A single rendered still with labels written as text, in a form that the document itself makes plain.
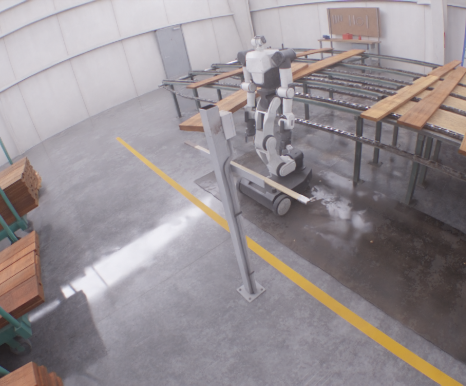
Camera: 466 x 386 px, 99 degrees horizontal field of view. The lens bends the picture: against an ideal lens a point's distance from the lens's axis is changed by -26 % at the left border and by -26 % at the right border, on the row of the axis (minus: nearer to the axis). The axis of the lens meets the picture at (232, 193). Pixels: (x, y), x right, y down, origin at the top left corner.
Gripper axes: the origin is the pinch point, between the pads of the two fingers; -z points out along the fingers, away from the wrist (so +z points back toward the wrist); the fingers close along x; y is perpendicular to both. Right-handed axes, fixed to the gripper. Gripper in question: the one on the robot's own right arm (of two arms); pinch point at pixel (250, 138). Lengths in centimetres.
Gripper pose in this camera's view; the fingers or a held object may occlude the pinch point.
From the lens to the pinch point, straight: 252.9
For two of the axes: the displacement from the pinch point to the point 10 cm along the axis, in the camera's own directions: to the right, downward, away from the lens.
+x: -8.1, 2.9, -5.1
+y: 5.9, 3.8, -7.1
